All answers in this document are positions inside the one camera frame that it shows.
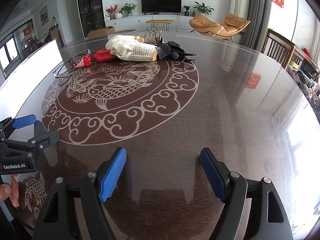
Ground red packet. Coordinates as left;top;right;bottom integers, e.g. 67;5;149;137
74;49;117;68

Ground red flower vase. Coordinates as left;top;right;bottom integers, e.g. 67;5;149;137
106;4;118;20

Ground wooden bench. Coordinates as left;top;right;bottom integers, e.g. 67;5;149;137
145;19;174;31

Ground dark display cabinet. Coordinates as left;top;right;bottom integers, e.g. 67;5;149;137
77;0;105;37

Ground white cardboard box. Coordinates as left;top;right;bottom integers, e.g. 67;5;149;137
1;40;62;120

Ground green potted plant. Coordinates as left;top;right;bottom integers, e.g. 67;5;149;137
120;3;137;16
193;1;214;15

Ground green potted plant right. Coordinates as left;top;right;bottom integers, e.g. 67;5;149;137
193;1;214;15

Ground wooden dining chair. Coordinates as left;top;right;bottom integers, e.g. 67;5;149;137
262;29;319;82

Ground orange lounge chair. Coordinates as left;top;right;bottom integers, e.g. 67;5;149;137
189;12;250;40

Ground green potted plant left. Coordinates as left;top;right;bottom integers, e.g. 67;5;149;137
120;3;137;16

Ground left hand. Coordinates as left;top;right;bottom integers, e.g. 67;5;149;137
0;174;20;207

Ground brown cardboard box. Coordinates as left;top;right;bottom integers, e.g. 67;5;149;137
87;26;115;39

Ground white tv cabinet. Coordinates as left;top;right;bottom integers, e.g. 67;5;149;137
105;15;193;31

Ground grey curtain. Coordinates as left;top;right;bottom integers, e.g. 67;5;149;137
242;0;271;52

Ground black hair clip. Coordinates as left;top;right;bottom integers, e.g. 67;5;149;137
156;41;196;63

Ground clear glass ornament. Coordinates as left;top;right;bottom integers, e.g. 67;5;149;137
143;29;164;45

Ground cream knitted cloth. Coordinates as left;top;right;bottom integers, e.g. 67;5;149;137
105;35;157;62

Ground eyeglasses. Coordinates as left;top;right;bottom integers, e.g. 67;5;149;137
53;49;91;78

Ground black television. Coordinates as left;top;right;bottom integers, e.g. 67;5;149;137
141;0;182;14

